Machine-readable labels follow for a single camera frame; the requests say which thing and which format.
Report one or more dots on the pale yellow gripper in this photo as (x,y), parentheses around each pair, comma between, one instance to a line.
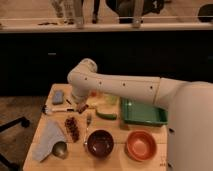
(79,99)

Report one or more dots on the black whiteboard eraser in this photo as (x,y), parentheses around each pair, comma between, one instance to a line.
(81,108)

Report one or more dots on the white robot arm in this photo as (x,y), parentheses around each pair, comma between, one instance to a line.
(189,106)

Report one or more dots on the dark purple bowl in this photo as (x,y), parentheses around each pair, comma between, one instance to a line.
(100,143)

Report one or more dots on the red bowl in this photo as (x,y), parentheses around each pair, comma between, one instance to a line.
(140,146)

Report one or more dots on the orange fruit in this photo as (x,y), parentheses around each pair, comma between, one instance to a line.
(93,94)

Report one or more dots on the blue sponge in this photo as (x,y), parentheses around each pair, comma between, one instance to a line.
(58,97)

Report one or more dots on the metal fork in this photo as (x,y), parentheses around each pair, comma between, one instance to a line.
(88,122)

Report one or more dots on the white dish brush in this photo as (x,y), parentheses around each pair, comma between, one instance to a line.
(49,111)

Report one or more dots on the green chili pepper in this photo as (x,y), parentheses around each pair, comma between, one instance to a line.
(106,116)

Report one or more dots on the grey folded cloth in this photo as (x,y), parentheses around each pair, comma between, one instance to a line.
(51,134)

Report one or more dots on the green plastic tray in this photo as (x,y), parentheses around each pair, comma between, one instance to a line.
(137,113)

